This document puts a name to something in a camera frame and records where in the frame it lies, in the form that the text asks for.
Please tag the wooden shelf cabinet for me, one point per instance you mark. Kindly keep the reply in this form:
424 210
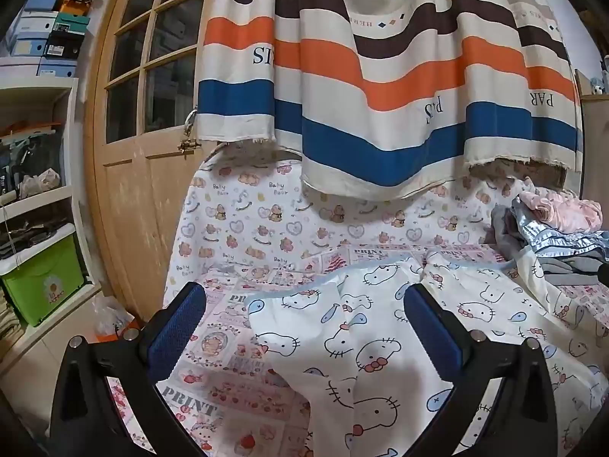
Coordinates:
594 152

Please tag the metal door latch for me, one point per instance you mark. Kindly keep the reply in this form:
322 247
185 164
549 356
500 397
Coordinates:
188 145

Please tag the pink garment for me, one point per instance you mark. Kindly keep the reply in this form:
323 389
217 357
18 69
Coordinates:
566 212

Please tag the green storage box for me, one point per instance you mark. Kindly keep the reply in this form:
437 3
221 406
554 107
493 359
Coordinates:
43 285

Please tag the white plastic bag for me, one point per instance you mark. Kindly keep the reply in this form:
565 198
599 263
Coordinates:
109 316

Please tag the wooden door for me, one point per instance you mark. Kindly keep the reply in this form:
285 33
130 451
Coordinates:
128 200

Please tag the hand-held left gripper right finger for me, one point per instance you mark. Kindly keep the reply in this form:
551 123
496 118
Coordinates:
430 328

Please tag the blue satin garment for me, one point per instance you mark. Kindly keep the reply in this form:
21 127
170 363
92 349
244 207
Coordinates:
547 238

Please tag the white shelf unit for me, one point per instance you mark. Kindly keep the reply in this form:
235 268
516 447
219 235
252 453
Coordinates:
66 104

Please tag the printed bed sheet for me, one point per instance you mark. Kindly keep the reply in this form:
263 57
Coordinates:
247 219

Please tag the clear plastic bag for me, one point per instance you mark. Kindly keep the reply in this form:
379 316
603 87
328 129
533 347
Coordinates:
40 182

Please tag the striped curtain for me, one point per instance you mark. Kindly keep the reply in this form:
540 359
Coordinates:
380 81

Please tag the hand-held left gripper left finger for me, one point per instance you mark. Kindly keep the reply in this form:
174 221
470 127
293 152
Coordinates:
176 328

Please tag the small panda toy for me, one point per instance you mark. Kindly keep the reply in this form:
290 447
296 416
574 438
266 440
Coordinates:
597 88

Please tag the grey garment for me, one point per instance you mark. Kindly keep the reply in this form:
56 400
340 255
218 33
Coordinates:
504 228

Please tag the white cat-print pants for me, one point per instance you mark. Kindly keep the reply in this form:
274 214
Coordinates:
371 342

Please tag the stack of storage boxes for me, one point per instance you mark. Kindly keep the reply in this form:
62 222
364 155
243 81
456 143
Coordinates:
52 33

